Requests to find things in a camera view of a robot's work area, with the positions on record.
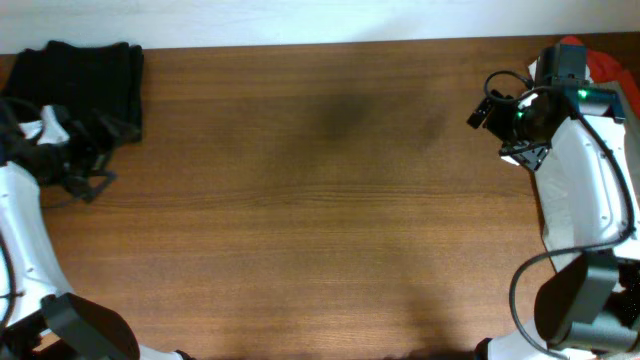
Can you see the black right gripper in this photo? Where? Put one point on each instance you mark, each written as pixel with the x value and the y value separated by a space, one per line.
pixel 528 154

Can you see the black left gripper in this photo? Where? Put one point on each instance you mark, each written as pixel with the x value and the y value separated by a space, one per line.
pixel 94 152

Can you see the dark green shorts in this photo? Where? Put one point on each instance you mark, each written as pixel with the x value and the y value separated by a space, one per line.
pixel 91 82

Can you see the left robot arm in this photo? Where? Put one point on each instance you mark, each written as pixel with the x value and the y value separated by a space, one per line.
pixel 41 315

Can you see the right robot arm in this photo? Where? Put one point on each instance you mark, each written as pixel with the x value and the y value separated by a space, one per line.
pixel 570 133

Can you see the white crumpled garment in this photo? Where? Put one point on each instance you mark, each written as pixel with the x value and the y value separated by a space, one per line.
pixel 534 70

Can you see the red garment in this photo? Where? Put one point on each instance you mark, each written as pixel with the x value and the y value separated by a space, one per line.
pixel 605 68

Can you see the grey folded garment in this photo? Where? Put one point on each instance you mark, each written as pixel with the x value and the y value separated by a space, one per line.
pixel 630 101

